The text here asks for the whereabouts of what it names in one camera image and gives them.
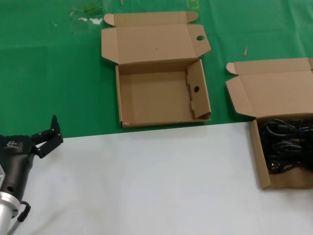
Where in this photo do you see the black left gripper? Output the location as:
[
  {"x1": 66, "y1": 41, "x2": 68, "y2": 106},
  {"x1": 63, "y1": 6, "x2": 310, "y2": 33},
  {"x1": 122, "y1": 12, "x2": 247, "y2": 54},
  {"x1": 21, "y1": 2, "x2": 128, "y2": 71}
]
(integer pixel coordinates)
[{"x1": 0, "y1": 115, "x2": 64, "y2": 201}]

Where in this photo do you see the open cardboard box with hole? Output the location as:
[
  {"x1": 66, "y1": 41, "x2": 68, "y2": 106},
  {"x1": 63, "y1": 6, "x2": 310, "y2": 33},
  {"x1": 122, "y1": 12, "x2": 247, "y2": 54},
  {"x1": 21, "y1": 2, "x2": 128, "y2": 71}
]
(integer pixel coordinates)
[{"x1": 100, "y1": 11, "x2": 212, "y2": 130}]

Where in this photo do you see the green table mat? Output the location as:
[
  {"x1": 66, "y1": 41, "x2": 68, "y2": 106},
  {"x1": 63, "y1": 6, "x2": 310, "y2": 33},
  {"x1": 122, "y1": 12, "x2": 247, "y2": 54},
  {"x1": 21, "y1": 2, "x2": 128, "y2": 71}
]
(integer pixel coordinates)
[{"x1": 0, "y1": 0, "x2": 313, "y2": 142}]

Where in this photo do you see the clear torn tape scrap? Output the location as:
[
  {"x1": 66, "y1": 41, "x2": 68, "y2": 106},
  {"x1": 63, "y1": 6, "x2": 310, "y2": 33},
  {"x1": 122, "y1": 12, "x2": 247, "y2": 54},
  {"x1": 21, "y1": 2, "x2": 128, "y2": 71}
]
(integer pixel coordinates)
[{"x1": 78, "y1": 16, "x2": 103, "y2": 25}]

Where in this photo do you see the left arm black grey cable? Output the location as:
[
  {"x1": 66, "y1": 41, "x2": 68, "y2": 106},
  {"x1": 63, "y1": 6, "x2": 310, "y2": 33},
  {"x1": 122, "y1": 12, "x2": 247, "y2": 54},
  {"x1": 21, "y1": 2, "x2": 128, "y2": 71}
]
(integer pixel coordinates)
[{"x1": 6, "y1": 200, "x2": 32, "y2": 235}]

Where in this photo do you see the open cardboard box of cords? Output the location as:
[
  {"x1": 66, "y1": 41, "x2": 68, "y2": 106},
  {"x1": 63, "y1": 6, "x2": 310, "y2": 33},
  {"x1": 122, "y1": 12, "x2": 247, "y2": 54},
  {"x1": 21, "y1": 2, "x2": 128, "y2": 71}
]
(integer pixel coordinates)
[{"x1": 225, "y1": 58, "x2": 313, "y2": 189}]

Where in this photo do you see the pile of black power cords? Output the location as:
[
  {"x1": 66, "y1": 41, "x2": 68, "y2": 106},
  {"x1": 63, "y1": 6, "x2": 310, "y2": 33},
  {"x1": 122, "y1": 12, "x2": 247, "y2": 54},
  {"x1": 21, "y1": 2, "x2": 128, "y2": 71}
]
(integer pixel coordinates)
[{"x1": 258, "y1": 118, "x2": 313, "y2": 175}]

